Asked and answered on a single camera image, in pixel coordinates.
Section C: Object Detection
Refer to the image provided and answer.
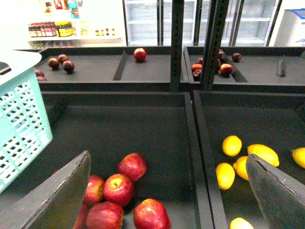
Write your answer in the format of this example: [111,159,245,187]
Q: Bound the white chest freezer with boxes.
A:
[274,8,305,47]

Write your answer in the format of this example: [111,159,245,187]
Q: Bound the light blue plastic basket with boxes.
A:
[0,49,52,191]

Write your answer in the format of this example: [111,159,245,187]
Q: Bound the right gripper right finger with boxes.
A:
[246,154,305,229]

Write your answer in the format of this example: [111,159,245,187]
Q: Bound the glass door cooler row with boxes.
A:
[122,0,282,47]

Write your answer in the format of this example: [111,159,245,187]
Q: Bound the dark wooden display stand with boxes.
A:
[0,0,305,229]

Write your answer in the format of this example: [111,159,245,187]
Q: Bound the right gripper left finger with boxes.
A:
[0,151,91,229]

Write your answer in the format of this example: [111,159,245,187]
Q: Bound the yellow lemon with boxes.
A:
[233,156,249,181]
[292,147,305,168]
[216,163,235,190]
[229,218,254,229]
[222,135,242,157]
[247,144,280,167]

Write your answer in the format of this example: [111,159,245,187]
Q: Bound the dark plum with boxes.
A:
[48,57,60,70]
[62,60,75,74]
[58,54,69,64]

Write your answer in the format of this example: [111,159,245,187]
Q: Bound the white shelf with bottles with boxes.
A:
[18,0,127,47]

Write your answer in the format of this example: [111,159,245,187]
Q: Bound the red apple on upper tray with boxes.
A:
[133,48,147,62]

